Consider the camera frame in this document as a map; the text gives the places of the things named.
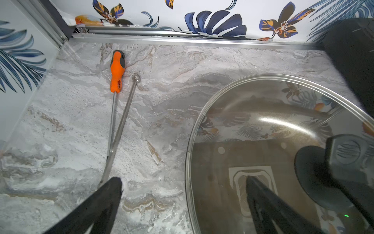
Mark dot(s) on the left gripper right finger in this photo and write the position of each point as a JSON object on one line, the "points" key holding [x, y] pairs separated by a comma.
{"points": [[269, 211]]}

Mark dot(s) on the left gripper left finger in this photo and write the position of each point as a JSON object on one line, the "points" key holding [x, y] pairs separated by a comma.
{"points": [[97, 212]]}

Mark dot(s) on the glass pot lid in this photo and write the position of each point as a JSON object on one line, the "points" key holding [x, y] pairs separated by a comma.
{"points": [[310, 146]]}

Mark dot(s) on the black tool case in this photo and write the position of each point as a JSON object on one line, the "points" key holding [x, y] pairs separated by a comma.
{"points": [[350, 45]]}

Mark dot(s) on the orange handled screwdriver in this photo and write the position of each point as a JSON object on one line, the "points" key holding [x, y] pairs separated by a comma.
{"points": [[118, 67]]}

